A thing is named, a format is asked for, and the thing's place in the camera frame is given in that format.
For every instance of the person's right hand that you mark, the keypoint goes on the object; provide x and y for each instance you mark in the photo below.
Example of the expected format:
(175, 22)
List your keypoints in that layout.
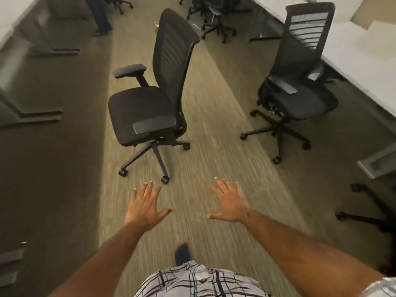
(230, 205)

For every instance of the person's left hand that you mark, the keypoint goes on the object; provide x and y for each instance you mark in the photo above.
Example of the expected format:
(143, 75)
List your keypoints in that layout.
(142, 210)

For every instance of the person's right little finger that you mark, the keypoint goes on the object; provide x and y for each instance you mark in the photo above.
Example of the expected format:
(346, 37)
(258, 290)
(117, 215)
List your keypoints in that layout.
(237, 191)

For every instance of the person's right thumb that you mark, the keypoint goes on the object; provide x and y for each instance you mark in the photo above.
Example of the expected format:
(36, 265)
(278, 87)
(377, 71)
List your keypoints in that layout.
(215, 215)

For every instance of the person's right middle finger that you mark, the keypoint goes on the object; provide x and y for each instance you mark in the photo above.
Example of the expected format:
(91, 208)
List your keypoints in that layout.
(221, 188)

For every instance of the person's left little finger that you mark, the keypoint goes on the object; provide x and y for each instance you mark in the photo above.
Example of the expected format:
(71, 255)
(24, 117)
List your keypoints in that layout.
(134, 197)

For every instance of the person's left thumb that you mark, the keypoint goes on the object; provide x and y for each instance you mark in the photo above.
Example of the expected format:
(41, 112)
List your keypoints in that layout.
(164, 214)

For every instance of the person's left middle finger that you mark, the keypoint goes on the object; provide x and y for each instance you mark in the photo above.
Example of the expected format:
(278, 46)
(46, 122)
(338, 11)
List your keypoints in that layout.
(149, 192)

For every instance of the person's right forearm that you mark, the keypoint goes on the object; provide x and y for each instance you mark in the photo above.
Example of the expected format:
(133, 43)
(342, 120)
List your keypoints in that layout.
(303, 250)

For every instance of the person's left forearm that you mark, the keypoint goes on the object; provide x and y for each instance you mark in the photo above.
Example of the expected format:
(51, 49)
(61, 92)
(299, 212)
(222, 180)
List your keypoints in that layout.
(105, 259)

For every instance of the dark blue shoe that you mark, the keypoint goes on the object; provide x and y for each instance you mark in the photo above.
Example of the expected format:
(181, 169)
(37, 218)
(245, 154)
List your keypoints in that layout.
(182, 253)

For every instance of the plaid shorts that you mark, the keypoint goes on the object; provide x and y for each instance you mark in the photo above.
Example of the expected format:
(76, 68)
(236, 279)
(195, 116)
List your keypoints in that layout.
(198, 281)

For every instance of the black office chair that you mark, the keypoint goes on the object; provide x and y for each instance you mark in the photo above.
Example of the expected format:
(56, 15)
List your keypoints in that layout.
(145, 111)
(119, 3)
(218, 23)
(195, 4)

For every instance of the black chair with slatted back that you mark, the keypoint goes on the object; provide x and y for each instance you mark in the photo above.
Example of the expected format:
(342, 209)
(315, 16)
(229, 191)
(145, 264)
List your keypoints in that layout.
(297, 89)

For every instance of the black chair wheel base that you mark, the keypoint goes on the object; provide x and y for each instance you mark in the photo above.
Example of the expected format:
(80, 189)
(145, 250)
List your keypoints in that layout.
(371, 210)

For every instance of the grey desk foot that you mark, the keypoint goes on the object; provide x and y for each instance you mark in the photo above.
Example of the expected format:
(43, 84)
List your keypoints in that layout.
(376, 163)
(12, 262)

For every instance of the plaid shirt sleeve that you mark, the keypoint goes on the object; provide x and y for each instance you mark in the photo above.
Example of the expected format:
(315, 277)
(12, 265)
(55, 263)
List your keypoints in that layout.
(382, 287)

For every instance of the white desk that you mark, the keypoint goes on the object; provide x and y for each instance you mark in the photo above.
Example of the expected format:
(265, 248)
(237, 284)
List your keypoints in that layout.
(362, 58)
(15, 15)

